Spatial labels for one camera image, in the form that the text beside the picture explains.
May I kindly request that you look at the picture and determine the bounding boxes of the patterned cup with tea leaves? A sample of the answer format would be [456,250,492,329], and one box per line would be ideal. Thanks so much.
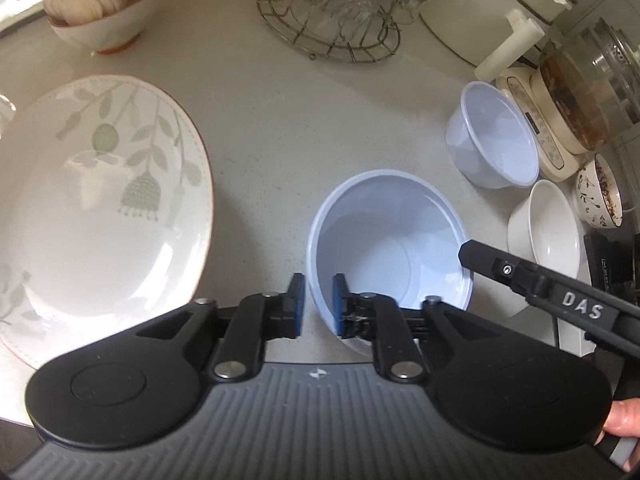
[574,152,623,230]

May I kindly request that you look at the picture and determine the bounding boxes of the white plate grey leaf print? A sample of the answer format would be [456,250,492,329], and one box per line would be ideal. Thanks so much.
[0,75,215,371]

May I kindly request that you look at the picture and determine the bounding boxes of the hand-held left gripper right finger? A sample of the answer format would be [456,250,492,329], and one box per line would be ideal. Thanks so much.
[332,274,503,385]

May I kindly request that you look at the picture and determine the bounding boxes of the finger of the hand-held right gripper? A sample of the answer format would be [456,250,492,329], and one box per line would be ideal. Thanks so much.
[458,240,546,301]

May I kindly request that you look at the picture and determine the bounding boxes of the white electric cooking pot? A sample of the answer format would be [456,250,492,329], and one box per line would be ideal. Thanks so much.
[419,0,578,81]

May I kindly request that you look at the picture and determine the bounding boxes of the black induction cooker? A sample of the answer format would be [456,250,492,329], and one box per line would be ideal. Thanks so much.
[582,232,640,306]

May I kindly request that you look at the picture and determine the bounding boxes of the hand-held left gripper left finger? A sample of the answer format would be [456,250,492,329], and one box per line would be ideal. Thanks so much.
[135,273,307,385]

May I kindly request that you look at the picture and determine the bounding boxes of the white bowl with red foot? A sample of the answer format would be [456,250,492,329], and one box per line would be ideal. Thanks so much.
[47,0,161,56]

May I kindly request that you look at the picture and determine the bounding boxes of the glass electric kettle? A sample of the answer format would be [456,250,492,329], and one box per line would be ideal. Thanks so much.
[530,17,640,153]

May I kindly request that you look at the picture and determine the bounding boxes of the plain white ceramic bowl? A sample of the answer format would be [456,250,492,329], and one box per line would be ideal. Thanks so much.
[507,179,583,291]

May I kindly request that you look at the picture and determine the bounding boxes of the wire cup rack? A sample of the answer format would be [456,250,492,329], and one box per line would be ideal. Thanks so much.
[256,0,402,63]

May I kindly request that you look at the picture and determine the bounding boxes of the person's right hand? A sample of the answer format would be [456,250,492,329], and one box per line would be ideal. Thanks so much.
[602,397,640,442]

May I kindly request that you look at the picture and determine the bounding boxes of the light blue plastic bowl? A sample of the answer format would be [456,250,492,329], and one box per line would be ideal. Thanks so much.
[446,81,541,190]
[306,170,475,356]

